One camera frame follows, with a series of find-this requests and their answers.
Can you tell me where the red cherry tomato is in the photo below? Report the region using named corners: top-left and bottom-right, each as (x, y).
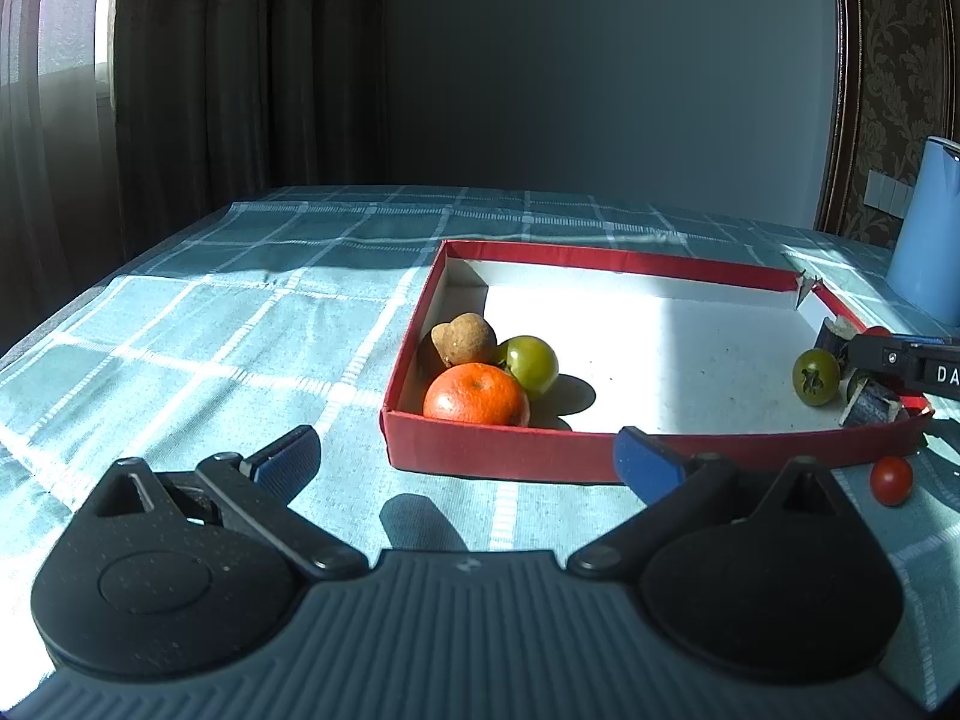
top-left (862, 325), bottom-right (893, 338)
top-left (869, 455), bottom-right (913, 507)

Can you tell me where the green cucumber piece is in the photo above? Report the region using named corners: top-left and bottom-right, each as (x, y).
top-left (791, 348), bottom-right (841, 408)

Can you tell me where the large green tomato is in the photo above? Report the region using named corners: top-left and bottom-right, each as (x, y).
top-left (494, 335), bottom-right (560, 400)

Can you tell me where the orange mandarin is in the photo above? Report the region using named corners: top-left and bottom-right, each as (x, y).
top-left (421, 362), bottom-right (530, 427)

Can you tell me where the brown kiwi fruit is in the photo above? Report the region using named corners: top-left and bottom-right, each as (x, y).
top-left (430, 312), bottom-right (496, 367)

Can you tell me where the blue electric kettle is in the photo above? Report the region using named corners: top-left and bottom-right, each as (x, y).
top-left (887, 137), bottom-right (960, 325)

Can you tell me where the red cardboard tray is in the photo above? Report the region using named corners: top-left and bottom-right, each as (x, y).
top-left (379, 241), bottom-right (932, 484)

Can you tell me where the dark brown curtain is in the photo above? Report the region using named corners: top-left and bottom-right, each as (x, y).
top-left (0, 0), bottom-right (392, 347)

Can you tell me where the white wall switch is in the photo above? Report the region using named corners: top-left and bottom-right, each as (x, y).
top-left (864, 171), bottom-right (913, 220)

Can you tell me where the dark wooden headboard frame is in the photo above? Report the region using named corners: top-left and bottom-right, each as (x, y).
top-left (815, 0), bottom-right (958, 249)

